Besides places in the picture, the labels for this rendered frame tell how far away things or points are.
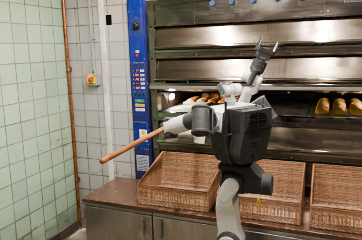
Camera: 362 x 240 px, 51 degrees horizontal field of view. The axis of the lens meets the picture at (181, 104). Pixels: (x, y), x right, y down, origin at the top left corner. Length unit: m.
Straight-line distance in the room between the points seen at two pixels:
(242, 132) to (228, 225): 0.59
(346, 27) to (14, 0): 2.43
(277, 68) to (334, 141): 0.66
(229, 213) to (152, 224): 0.85
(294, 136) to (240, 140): 1.07
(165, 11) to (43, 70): 1.15
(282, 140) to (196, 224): 0.89
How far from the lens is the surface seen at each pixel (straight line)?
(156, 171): 3.13
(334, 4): 2.86
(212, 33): 2.98
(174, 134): 2.06
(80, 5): 3.54
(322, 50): 2.83
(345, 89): 2.70
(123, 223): 2.99
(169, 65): 3.12
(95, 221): 3.13
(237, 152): 1.94
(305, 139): 2.92
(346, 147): 2.91
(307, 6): 2.86
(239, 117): 1.88
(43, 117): 3.41
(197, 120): 1.88
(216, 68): 2.97
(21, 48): 3.24
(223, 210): 2.17
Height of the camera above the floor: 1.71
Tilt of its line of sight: 8 degrees down
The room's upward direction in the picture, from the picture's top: 2 degrees counter-clockwise
